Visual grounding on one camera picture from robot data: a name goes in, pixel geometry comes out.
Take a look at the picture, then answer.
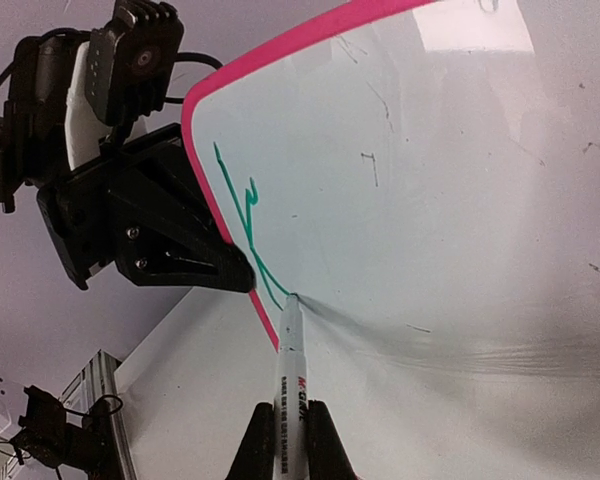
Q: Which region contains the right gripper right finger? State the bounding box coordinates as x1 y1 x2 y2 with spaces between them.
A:
306 400 356 480

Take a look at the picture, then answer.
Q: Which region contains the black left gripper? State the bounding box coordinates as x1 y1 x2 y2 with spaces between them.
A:
0 34 255 293

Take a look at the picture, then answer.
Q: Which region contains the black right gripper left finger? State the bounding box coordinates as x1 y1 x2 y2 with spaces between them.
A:
228 402 275 480

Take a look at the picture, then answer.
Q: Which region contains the green whiteboard marker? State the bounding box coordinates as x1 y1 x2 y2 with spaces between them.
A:
274 294 309 479

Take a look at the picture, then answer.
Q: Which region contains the pink-framed whiteboard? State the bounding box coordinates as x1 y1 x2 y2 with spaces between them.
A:
182 1 600 479

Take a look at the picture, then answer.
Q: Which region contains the aluminium front rail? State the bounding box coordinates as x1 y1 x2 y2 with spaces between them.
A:
60 350 137 480

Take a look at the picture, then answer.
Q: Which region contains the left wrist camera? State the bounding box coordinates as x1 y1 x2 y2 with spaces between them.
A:
85 1 184 127

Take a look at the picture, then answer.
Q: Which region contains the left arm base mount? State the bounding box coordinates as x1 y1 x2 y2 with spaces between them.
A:
8 386 105 472

